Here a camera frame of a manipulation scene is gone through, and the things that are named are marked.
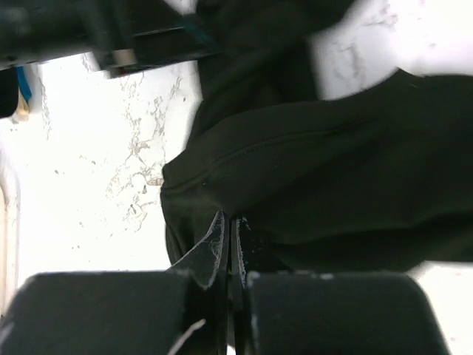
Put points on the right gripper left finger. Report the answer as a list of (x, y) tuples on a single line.
[(206, 307)]

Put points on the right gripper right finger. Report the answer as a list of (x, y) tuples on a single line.
[(261, 297)]

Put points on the black printed t shirt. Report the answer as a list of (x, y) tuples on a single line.
[(380, 179)]

